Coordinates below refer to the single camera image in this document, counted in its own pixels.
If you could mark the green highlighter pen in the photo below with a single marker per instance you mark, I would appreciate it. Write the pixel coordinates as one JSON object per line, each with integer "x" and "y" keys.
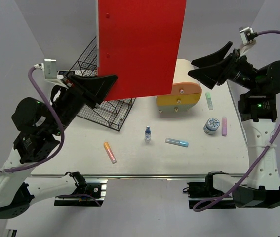
{"x": 209, "y": 101}

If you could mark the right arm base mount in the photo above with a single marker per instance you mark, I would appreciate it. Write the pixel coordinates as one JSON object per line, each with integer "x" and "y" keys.
{"x": 197, "y": 191}

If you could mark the orange top drawer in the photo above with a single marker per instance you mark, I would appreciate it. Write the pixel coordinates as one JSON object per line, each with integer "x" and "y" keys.
{"x": 185, "y": 88}

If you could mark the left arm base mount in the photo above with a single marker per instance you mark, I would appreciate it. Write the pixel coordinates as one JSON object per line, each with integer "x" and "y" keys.
{"x": 93, "y": 195}

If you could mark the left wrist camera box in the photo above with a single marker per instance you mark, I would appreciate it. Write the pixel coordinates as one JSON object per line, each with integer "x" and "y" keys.
{"x": 50, "y": 73}

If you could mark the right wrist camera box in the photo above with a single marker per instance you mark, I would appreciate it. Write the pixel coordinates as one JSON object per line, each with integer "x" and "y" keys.
{"x": 248, "y": 36}

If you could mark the orange pink highlighter pen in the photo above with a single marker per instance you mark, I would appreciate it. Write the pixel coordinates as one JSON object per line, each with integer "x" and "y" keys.
{"x": 110, "y": 153}

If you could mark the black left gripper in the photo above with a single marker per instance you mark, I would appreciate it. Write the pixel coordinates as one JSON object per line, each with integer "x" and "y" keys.
{"x": 96, "y": 88}

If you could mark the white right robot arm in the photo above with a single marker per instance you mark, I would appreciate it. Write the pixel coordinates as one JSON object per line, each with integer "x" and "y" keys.
{"x": 259, "y": 187}

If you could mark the cream drawer cabinet shell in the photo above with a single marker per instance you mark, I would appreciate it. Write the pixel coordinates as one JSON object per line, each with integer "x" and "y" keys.
{"x": 182, "y": 68}

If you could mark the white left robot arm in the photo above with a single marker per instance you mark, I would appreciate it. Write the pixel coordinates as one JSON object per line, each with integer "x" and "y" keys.
{"x": 41, "y": 125}

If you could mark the blue clear highlighter pen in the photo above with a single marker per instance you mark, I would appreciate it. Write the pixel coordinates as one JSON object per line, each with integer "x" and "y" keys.
{"x": 176, "y": 142}

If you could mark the red A4 file folder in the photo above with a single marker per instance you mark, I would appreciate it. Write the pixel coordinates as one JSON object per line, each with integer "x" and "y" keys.
{"x": 139, "y": 41}

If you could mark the yellow middle drawer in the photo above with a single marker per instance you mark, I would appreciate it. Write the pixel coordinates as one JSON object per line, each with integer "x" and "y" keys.
{"x": 180, "y": 99}

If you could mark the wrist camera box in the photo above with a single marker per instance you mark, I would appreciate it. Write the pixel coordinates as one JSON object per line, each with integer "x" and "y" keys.
{"x": 248, "y": 36}
{"x": 50, "y": 73}

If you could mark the pale green bottom drawer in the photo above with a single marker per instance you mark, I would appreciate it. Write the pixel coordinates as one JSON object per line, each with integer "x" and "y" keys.
{"x": 177, "y": 107}

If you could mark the blue white round jar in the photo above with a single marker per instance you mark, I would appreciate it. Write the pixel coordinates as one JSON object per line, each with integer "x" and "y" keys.
{"x": 211, "y": 126}

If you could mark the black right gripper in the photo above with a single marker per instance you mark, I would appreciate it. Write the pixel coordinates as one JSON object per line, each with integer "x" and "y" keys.
{"x": 210, "y": 75}

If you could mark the small blue spray bottle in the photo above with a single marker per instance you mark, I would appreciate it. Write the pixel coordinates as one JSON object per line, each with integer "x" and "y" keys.
{"x": 147, "y": 136}

